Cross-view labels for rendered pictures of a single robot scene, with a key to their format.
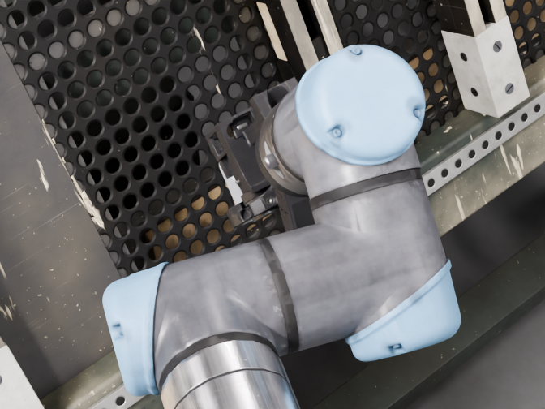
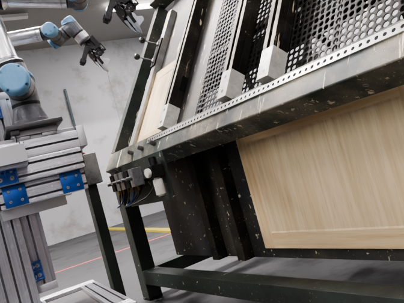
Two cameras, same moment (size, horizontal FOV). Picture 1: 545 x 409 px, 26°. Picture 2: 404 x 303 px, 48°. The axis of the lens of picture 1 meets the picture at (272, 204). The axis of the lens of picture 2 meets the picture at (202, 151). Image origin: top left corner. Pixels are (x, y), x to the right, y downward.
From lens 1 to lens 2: 2.58 m
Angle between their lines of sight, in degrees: 94
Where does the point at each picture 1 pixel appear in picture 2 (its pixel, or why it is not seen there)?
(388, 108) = not seen: outside the picture
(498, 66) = (263, 61)
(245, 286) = not seen: outside the picture
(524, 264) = (389, 288)
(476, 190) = (246, 110)
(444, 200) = (238, 109)
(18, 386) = (165, 113)
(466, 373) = not seen: outside the picture
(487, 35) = (265, 50)
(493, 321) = (342, 291)
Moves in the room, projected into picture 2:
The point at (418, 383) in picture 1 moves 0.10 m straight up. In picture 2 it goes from (297, 287) to (290, 260)
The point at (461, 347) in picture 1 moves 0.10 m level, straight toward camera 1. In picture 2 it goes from (322, 289) to (293, 293)
